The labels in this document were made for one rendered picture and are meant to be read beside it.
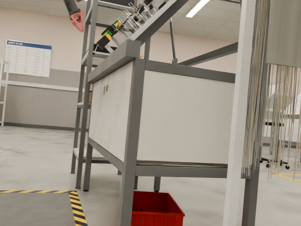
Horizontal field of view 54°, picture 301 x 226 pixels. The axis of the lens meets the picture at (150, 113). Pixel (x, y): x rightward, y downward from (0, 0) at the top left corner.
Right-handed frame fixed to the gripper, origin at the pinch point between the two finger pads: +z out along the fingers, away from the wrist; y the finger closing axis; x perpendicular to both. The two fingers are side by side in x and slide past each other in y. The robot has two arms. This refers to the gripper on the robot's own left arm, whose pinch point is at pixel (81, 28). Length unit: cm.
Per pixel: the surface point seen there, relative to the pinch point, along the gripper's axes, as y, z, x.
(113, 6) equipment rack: 62, -24, -35
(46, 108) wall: 725, -19, 128
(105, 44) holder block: -4.7, 13.8, -8.1
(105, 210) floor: 9, 102, 32
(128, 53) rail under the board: -62, 31, -7
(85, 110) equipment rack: 60, 42, 18
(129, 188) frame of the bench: -61, 77, 13
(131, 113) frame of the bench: -61, 52, 1
